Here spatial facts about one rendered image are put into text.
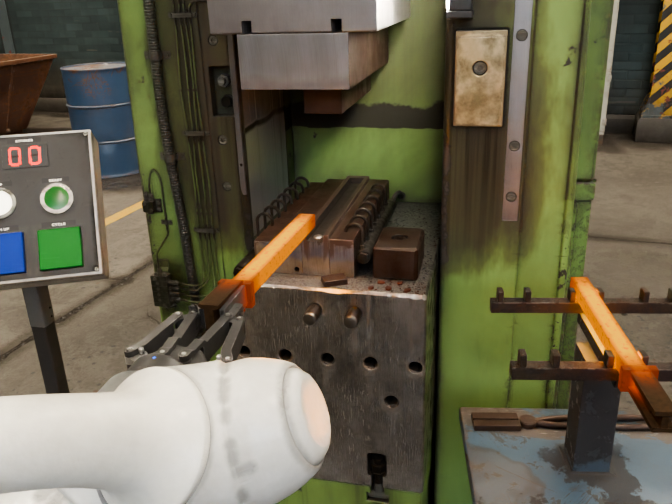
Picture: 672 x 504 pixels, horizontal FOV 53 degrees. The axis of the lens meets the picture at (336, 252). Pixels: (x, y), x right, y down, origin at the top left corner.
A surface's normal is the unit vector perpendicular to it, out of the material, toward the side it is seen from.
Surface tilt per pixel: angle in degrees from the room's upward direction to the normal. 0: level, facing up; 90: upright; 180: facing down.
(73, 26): 90
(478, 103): 90
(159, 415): 42
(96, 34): 89
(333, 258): 90
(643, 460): 0
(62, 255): 60
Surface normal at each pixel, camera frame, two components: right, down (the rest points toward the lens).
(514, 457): -0.04, -0.93
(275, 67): -0.23, 0.37
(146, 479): 0.39, 0.43
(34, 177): 0.16, -0.15
